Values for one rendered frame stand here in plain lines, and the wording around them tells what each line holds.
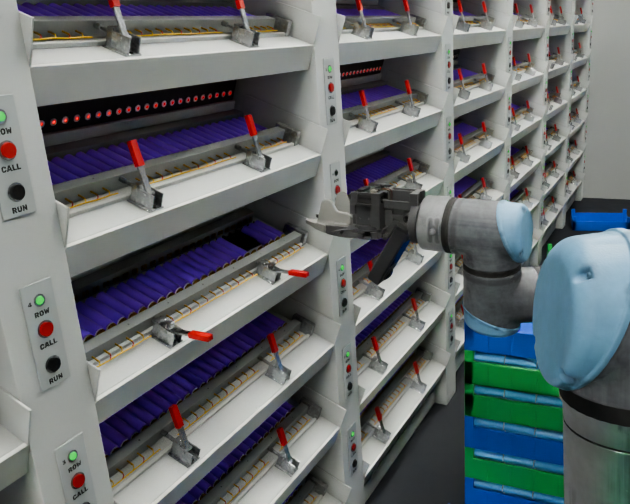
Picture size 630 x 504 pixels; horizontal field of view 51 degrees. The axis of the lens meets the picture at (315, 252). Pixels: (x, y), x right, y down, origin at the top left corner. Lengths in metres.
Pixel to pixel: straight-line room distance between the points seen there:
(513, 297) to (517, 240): 0.11
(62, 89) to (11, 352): 0.29
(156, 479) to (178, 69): 0.58
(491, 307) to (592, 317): 0.59
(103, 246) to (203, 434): 0.40
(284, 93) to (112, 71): 0.50
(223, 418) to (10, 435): 0.42
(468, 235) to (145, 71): 0.52
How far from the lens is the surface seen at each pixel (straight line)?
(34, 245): 0.76
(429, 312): 1.98
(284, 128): 1.26
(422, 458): 1.95
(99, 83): 0.84
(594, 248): 0.51
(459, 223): 1.03
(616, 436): 0.54
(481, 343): 1.44
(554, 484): 1.58
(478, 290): 1.06
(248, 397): 1.18
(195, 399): 1.12
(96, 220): 0.85
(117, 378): 0.89
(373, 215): 1.09
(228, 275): 1.10
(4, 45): 0.75
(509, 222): 1.01
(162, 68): 0.91
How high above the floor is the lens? 1.12
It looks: 17 degrees down
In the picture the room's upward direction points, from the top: 4 degrees counter-clockwise
